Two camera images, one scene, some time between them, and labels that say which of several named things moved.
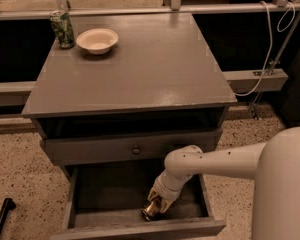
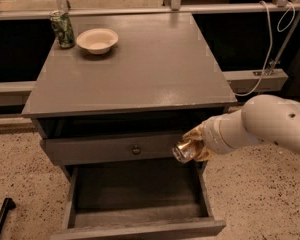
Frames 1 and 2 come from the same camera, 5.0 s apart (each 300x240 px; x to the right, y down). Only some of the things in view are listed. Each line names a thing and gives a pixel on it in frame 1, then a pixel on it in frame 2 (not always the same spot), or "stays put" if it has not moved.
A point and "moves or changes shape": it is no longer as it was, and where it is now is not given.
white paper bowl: (97, 41) stays put
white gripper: (163, 188) to (210, 134)
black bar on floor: (8, 205) stays put
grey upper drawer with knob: (128, 147) stays put
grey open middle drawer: (108, 202) stays put
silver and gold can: (149, 211) moves or changes shape
